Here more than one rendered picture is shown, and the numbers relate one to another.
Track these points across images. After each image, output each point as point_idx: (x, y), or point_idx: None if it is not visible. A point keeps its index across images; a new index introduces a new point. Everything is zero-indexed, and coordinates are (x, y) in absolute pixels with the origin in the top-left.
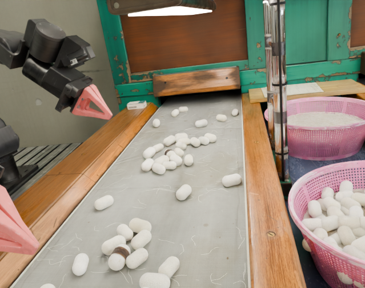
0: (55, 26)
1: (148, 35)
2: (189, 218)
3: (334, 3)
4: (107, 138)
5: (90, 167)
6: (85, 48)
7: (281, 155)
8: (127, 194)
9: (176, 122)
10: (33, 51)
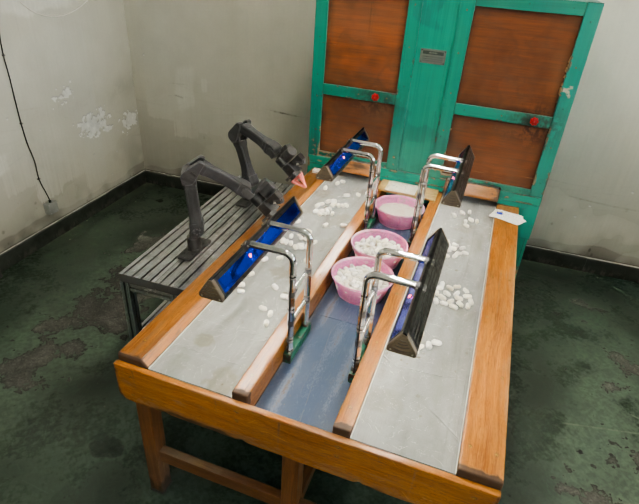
0: (293, 148)
1: (335, 132)
2: (324, 233)
3: (436, 148)
4: (300, 191)
5: None
6: (303, 160)
7: (364, 221)
8: (305, 220)
9: (336, 189)
10: (283, 156)
